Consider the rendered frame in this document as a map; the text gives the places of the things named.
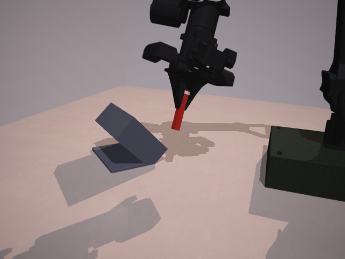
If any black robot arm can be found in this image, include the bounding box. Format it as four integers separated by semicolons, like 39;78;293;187
150;0;345;152

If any red peg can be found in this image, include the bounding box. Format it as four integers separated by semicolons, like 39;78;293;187
171;89;190;131

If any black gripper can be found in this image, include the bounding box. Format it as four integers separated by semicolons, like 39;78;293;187
142;25;235;110

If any grey sloped panel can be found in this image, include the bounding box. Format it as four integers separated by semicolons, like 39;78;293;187
92;102;167;173

